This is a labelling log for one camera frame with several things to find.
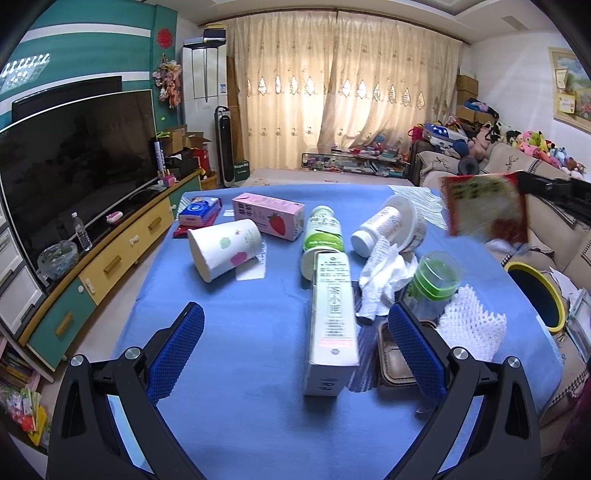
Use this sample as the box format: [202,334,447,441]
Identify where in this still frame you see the brown plastic tray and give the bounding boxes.
[378,321,417,388]

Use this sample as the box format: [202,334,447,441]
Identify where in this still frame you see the white foam net sleeve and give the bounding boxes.
[436,285,507,362]

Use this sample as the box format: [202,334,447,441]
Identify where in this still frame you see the clear green-lid container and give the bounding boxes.
[403,251,464,323]

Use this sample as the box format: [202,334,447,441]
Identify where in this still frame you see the tall white tea box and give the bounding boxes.
[304,252,359,397]

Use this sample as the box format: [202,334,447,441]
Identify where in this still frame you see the white tissue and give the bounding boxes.
[356,236,418,321]

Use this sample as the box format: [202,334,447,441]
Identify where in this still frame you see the white fruit paper cup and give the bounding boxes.
[187,219,263,283]

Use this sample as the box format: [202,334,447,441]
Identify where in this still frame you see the white printed paper bowl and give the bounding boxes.
[384,195,427,253]

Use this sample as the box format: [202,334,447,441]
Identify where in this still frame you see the small white pill bottle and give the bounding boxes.
[351,206,402,258]

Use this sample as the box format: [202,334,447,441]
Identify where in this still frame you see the coconut water bottle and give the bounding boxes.
[301,205,345,280]

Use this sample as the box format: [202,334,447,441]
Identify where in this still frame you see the red snack bag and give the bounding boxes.
[441,172,529,246]

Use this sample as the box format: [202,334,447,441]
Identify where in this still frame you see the pink strawberry milk carton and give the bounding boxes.
[232,193,304,241]

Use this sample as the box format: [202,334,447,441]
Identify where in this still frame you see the black yellow-rimmed trash bin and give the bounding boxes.
[504,262,566,334]

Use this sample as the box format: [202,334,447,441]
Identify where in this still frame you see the blue star tablecloth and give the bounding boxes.
[113,183,563,479]

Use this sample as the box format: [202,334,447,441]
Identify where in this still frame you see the clear water bottle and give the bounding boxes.
[71,212,93,252]

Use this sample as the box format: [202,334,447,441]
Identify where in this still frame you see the glass ashtray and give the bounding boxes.
[37,240,79,280]

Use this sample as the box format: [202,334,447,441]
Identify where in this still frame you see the white papers on sofa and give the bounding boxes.
[550,268,579,301]

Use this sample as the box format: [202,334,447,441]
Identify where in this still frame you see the blue tissue pack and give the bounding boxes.
[177,196,221,229]

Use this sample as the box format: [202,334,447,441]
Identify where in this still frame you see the beige sectional sofa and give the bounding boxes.
[414,142,591,425]

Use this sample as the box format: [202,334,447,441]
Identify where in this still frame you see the floral floor mat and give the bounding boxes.
[242,168,412,187]

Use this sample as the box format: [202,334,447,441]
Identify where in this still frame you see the black flat television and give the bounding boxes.
[1,90,156,262]

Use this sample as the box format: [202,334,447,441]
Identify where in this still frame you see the black tower fan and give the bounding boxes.
[214,106,235,187]

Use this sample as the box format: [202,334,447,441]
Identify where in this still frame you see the plush toy pile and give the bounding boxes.
[468,121,586,180]

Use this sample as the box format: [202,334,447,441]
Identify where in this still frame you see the stacked cardboard boxes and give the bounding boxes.
[456,74,499,124]

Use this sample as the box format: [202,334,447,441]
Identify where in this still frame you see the hanging flower decoration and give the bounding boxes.
[152,54,182,109]

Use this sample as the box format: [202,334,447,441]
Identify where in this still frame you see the white air conditioner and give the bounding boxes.
[181,36,228,171]

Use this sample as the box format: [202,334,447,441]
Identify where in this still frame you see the cream patterned curtains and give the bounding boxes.
[225,10,463,169]

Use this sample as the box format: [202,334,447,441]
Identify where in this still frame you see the framed flower painting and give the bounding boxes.
[549,48,591,133]

